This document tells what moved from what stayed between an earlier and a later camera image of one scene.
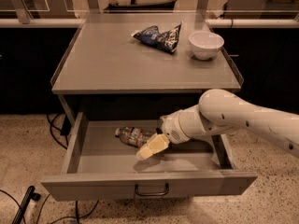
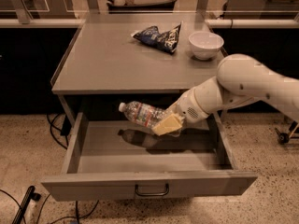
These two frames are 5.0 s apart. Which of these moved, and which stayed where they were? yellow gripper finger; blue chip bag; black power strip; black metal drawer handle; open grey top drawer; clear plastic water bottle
Moved: clear plastic water bottle; yellow gripper finger
Stayed: open grey top drawer; blue chip bag; black power strip; black metal drawer handle
